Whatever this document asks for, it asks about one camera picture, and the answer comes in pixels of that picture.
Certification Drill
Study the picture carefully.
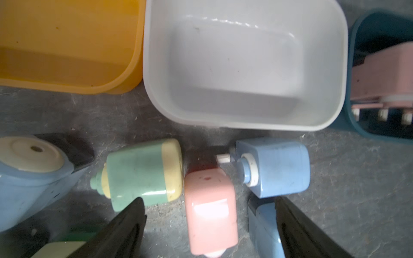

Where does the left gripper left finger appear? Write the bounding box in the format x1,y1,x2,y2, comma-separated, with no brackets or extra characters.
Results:
69,197,147,258

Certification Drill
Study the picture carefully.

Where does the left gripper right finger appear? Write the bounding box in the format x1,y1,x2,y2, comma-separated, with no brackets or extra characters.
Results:
275,196,352,258

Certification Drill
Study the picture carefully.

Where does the pink sharpener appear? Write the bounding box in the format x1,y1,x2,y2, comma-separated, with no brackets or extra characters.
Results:
185,168,238,258
350,41,413,125

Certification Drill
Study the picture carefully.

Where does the teal storage box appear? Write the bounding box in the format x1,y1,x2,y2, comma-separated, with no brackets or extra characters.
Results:
331,9,413,145

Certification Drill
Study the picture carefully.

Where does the white storage box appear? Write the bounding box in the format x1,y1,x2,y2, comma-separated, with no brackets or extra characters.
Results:
143,1,348,131

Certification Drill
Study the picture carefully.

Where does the yellow storage box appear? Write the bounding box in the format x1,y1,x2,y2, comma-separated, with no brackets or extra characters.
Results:
1,1,146,95

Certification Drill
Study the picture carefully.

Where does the blue sharpener center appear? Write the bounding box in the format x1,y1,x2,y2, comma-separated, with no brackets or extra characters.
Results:
248,194,285,258

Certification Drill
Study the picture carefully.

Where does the blue sharpener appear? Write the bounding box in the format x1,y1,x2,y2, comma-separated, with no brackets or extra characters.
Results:
216,137,310,198
248,194,285,258
1,133,95,232

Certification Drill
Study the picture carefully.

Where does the green sharpener middle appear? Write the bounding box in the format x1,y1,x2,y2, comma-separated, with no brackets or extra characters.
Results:
31,226,103,258

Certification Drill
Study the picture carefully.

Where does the green sharpener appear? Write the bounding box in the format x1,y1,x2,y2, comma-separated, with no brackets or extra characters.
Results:
90,139,184,212
31,226,103,258

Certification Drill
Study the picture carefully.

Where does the green sharpener upper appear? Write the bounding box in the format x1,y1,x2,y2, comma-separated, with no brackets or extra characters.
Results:
90,139,184,212

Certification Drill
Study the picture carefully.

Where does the blue sharpener upper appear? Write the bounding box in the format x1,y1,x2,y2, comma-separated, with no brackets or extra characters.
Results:
216,137,310,198

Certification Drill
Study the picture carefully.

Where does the blue sharpener left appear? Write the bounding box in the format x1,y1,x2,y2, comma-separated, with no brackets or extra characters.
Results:
1,133,95,232

